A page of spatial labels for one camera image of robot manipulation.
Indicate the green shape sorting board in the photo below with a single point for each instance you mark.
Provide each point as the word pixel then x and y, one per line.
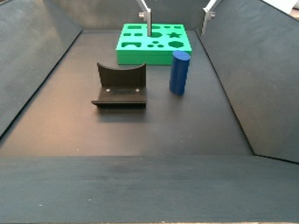
pixel 136 48

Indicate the blue oval peg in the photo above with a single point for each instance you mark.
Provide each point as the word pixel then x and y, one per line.
pixel 178 70

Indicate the black curved holder stand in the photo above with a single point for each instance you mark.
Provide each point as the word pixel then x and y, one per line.
pixel 121 86

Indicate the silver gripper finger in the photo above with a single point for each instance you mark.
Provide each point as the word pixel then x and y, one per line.
pixel 208 14
pixel 145 15

